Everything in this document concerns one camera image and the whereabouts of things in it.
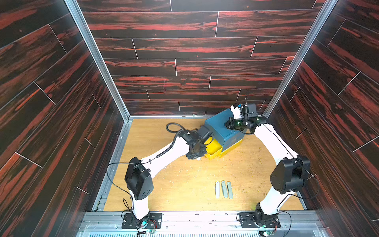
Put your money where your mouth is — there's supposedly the yellow drawer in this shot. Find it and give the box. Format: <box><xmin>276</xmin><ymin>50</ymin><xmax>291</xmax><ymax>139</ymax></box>
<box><xmin>204</xmin><ymin>137</ymin><xmax>223</xmax><ymax>161</ymax></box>

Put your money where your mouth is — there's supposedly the teal yellow drawer cabinet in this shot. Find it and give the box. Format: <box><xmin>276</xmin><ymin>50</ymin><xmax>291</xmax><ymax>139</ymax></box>
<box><xmin>204</xmin><ymin>109</ymin><xmax>244</xmax><ymax>158</ymax></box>

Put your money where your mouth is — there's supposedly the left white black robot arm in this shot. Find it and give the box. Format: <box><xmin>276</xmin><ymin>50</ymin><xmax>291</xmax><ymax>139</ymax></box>
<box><xmin>106</xmin><ymin>122</ymin><xmax>213</xmax><ymax>228</ymax></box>

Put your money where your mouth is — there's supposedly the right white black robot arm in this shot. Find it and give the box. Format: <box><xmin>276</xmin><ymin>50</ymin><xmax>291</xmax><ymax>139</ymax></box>
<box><xmin>225</xmin><ymin>117</ymin><xmax>311</xmax><ymax>228</ymax></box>

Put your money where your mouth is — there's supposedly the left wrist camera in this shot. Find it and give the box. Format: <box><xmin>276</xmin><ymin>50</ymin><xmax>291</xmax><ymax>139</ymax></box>
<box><xmin>197</xmin><ymin>125</ymin><xmax>212</xmax><ymax>140</ymax></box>

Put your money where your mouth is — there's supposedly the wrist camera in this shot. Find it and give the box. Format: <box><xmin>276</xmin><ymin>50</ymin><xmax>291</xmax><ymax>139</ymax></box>
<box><xmin>197</xmin><ymin>125</ymin><xmax>212</xmax><ymax>140</ymax></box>
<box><xmin>230</xmin><ymin>103</ymin><xmax>258</xmax><ymax>119</ymax></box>

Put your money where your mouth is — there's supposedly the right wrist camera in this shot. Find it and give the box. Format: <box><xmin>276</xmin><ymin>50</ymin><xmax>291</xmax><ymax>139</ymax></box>
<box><xmin>230</xmin><ymin>103</ymin><xmax>258</xmax><ymax>119</ymax></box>

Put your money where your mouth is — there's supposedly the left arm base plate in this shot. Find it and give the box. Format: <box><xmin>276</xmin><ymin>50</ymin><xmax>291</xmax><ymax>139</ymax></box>
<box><xmin>121</xmin><ymin>212</ymin><xmax>162</xmax><ymax>230</ymax></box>

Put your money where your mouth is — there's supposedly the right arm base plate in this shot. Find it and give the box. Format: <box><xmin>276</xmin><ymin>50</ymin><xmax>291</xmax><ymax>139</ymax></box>
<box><xmin>236</xmin><ymin>211</ymin><xmax>281</xmax><ymax>229</ymax></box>

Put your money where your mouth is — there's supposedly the aluminium front rail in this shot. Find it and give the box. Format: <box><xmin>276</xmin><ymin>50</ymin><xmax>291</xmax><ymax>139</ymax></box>
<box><xmin>77</xmin><ymin>210</ymin><xmax>331</xmax><ymax>237</ymax></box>

